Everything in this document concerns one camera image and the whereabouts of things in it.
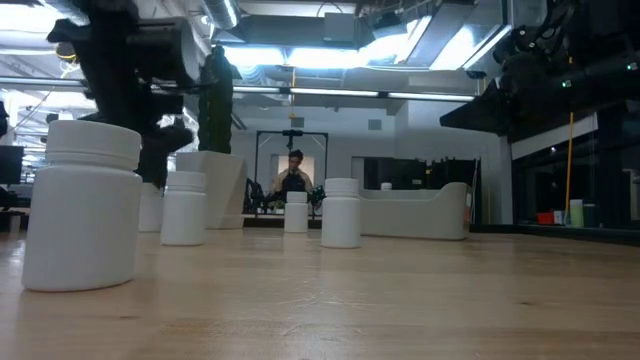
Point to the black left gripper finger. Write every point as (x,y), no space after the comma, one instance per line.
(152,165)

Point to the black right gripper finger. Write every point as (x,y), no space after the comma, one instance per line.
(480,112)

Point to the white plastic pill bottle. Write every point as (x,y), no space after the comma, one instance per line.
(183,215)
(386,186)
(341,215)
(82,215)
(296,215)
(149,210)

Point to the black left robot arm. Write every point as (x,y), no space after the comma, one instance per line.
(115,60)

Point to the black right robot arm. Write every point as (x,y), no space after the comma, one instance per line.
(600,30)

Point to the small black robot arm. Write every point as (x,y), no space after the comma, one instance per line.
(318,196)
(253,196)

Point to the white plastic basket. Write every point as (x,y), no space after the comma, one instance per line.
(415,215)

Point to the white faceted plant pot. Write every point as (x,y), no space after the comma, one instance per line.
(220,185)

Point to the green cactus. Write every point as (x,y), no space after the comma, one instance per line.
(216,110)

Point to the black low cabinet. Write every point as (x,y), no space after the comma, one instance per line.
(425,172)

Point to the pale green cup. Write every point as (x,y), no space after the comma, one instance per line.
(576,212)

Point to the small white cup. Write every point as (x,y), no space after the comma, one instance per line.
(558,217)

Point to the red container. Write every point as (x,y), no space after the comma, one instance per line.
(545,218)

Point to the dark cup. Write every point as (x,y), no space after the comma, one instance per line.
(590,216)

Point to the black monitor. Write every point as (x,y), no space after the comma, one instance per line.
(10,165)

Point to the person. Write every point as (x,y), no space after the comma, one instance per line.
(293,182)

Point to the grey ceiling box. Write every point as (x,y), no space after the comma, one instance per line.
(340,27)

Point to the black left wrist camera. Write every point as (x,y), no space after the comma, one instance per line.
(176,137)

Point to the grey wall vent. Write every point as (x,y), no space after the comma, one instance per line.
(374,124)
(297,122)

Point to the black aluminium table frame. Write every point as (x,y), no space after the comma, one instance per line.
(575,235)

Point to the silver ventilation duct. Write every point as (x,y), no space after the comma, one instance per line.
(222,12)

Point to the black gantry frame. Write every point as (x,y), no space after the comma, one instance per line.
(292,133)

